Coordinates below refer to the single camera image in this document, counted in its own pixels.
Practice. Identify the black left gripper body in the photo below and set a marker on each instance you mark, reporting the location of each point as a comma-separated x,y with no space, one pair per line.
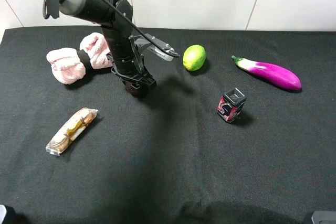
124,55

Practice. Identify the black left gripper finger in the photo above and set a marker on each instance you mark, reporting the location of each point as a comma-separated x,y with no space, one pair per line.
128,84
144,79

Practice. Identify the dark purple mangosteen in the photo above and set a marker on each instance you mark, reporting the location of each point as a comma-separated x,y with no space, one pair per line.
137,90

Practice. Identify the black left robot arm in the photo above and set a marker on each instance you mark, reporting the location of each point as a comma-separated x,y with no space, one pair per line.
113,16

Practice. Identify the green lime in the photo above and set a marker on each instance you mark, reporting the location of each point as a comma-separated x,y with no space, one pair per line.
194,57

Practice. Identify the pink rolled towel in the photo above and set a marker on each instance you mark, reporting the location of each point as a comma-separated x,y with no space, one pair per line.
69,65

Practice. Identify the clear wrapped snack bar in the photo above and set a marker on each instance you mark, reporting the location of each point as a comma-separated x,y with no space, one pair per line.
70,131

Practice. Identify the black floral tin box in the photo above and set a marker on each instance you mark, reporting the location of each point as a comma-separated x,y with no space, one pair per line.
231,104

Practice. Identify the black tablecloth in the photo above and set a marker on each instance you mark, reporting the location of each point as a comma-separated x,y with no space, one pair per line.
169,157

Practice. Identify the purple toy eggplant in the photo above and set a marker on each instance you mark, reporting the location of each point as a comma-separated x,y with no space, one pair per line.
277,75

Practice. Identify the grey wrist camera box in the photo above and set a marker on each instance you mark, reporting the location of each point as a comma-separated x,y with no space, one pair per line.
155,46

